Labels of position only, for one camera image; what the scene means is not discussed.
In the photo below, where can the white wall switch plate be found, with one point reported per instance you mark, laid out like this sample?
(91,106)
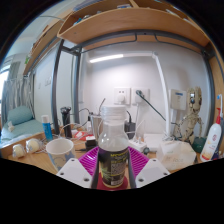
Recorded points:
(48,81)

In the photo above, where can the steel cup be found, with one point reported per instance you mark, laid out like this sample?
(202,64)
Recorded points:
(95,126)

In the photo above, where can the wrapped pale round bun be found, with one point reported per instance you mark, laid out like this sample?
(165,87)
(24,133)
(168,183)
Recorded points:
(19,151)
(34,145)

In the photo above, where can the grey metal bed frame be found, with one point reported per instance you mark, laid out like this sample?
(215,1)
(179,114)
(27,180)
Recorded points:
(54,86)

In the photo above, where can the white wall outlets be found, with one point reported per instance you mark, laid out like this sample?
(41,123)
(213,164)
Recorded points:
(121,96)

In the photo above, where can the wooden shelf unit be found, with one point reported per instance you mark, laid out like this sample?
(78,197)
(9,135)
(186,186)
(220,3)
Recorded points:
(133,21)

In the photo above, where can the wooden tree figurine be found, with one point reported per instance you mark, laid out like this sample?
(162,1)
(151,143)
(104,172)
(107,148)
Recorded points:
(191,116)

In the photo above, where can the long wooden wall shelf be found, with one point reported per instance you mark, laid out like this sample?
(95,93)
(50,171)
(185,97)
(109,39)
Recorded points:
(41,46)

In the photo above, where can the white power strip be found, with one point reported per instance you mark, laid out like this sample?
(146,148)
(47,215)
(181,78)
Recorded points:
(138,145)

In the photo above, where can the grey curtain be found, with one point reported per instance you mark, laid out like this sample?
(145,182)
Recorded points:
(15,90)

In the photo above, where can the teal pillow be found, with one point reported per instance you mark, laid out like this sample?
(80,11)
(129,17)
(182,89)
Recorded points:
(20,115)

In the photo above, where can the white wall box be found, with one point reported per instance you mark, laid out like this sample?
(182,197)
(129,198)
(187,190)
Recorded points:
(178,99)

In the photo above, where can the clear bottle with dark label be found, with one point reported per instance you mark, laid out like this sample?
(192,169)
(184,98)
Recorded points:
(113,163)

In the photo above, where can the blue spray bottle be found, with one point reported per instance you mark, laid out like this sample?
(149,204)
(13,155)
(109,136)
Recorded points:
(220,100)

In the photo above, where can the blue and white tube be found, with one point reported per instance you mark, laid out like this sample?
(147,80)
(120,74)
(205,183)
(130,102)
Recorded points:
(47,128)

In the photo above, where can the black charger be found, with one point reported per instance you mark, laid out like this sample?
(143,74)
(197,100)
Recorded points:
(130,128)

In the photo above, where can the black cylindrical shaver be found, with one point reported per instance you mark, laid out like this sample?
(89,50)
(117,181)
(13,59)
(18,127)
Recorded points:
(66,121)

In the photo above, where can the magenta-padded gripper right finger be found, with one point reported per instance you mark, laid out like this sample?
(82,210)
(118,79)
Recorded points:
(153,171)

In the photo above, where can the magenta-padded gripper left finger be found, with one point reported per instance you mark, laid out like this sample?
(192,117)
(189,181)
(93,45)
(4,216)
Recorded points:
(73,171)

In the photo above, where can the white mug with blue print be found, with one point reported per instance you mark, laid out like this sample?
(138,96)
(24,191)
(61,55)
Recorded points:
(60,155)

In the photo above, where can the white pump bottle red cap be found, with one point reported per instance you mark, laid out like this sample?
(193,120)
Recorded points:
(211,140)

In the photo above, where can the bed with teal sheet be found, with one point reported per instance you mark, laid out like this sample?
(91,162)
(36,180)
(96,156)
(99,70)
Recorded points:
(23,130)

